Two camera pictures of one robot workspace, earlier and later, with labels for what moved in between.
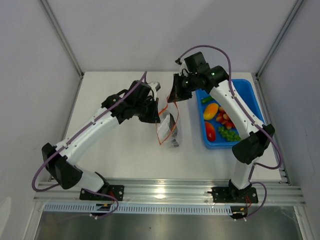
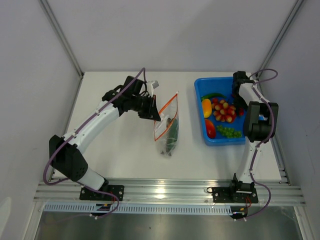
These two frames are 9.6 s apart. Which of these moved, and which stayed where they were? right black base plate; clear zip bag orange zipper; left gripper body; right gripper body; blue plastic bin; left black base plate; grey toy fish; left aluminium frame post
Moved: right gripper body; clear zip bag orange zipper; grey toy fish
Stayed: left black base plate; blue plastic bin; right black base plate; left gripper body; left aluminium frame post
